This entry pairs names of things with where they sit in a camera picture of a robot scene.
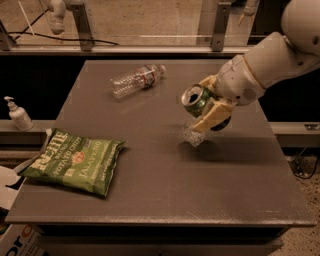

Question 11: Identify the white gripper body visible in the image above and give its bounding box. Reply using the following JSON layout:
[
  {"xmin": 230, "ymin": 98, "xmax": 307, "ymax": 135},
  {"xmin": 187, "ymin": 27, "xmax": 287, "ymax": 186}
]
[{"xmin": 215, "ymin": 55, "xmax": 265, "ymax": 106}]

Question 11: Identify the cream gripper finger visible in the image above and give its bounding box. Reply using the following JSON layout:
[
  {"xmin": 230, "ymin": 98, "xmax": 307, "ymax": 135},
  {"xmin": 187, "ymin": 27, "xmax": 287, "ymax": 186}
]
[
  {"xmin": 199, "ymin": 75, "xmax": 217, "ymax": 94},
  {"xmin": 191, "ymin": 100, "xmax": 234, "ymax": 132}
]

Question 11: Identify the green soda can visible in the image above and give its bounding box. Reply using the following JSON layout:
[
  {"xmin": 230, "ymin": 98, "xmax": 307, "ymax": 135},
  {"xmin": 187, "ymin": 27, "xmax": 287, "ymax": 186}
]
[{"xmin": 181, "ymin": 84, "xmax": 225, "ymax": 118}]

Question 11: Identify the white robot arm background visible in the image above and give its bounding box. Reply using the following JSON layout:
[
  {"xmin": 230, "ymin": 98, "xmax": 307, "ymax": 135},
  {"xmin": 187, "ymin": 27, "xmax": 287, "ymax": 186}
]
[{"xmin": 47, "ymin": 0, "xmax": 87, "ymax": 35}]

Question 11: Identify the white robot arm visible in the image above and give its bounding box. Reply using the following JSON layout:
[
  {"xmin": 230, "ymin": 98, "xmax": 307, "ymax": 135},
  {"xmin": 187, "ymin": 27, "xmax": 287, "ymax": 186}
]
[{"xmin": 191, "ymin": 0, "xmax": 320, "ymax": 132}]

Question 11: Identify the clear plastic water bottle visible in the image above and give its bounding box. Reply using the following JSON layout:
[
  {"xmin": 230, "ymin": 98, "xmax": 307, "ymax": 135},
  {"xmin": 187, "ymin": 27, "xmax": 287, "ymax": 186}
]
[{"xmin": 111, "ymin": 64, "xmax": 166, "ymax": 99}]

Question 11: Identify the green jalapeno chips bag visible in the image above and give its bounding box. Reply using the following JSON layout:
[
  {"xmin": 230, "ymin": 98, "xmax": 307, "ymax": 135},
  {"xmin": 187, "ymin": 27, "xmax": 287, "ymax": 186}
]
[{"xmin": 18, "ymin": 128, "xmax": 125, "ymax": 196}]

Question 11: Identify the white pump dispenser bottle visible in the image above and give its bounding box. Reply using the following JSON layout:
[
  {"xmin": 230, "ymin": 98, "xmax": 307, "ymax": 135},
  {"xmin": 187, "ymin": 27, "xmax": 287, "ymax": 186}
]
[{"xmin": 4, "ymin": 96, "xmax": 34, "ymax": 131}]

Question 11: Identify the white cardboard box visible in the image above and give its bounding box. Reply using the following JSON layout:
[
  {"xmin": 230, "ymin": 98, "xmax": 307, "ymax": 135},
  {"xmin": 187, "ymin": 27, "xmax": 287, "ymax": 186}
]
[{"xmin": 0, "ymin": 165, "xmax": 46, "ymax": 256}]

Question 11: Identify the metal bracket right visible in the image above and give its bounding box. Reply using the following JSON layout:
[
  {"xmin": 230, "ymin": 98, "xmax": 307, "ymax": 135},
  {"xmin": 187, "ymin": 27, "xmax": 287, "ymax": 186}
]
[{"xmin": 211, "ymin": 0, "xmax": 231, "ymax": 52}]

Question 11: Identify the metal bracket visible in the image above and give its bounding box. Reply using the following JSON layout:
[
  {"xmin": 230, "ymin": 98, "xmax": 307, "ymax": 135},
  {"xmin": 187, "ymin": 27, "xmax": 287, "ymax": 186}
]
[
  {"xmin": 211, "ymin": 0, "xmax": 231, "ymax": 52},
  {"xmin": 71, "ymin": 2, "xmax": 94, "ymax": 51}
]

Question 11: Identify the black cable on floor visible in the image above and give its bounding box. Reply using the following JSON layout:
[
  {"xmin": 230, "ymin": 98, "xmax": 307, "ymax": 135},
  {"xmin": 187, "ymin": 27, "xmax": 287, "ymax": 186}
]
[{"xmin": 290, "ymin": 148, "xmax": 320, "ymax": 180}]

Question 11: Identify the metal window rail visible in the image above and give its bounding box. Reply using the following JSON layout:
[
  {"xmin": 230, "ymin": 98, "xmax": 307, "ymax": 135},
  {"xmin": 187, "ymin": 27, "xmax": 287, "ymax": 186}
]
[{"xmin": 0, "ymin": 45, "xmax": 252, "ymax": 58}]

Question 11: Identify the metal bracket left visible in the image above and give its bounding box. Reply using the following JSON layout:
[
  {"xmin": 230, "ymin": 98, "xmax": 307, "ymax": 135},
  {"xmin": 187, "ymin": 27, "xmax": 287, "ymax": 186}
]
[{"xmin": 71, "ymin": 2, "xmax": 94, "ymax": 51}]

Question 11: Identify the black cable behind glass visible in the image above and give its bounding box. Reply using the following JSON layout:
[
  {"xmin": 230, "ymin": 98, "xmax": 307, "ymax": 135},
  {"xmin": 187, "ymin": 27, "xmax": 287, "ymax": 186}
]
[{"xmin": 8, "ymin": 9, "xmax": 120, "ymax": 47}]

